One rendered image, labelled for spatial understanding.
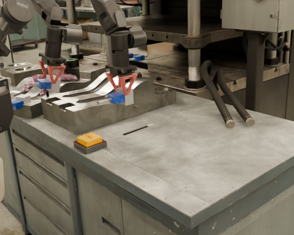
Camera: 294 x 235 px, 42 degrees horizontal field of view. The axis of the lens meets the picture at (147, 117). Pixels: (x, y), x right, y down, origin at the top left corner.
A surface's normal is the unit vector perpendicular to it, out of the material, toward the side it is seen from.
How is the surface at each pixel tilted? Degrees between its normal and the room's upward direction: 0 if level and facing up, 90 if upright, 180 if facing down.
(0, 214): 0
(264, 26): 90
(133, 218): 90
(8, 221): 0
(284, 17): 90
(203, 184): 0
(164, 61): 90
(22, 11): 67
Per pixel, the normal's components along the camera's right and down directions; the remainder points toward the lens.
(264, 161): -0.04, -0.94
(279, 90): 0.65, 0.23
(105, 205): -0.76, 0.25
